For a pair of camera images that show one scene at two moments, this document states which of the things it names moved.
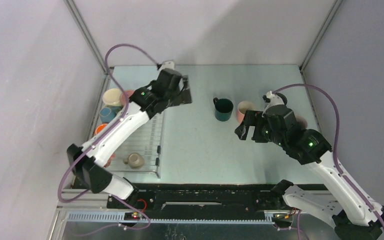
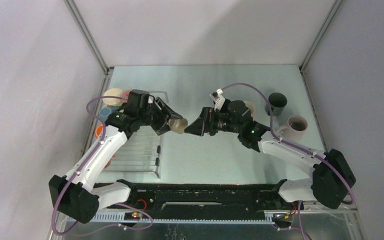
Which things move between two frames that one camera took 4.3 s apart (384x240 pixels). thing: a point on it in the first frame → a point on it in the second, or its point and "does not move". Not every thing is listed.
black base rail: x=200 y=201 does not move
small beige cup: x=134 y=160 → x=178 y=125
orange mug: x=100 y=127 does not move
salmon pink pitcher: x=109 y=160 does not move
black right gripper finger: x=248 y=120 → x=203 y=124
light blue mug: x=107 y=114 does not move
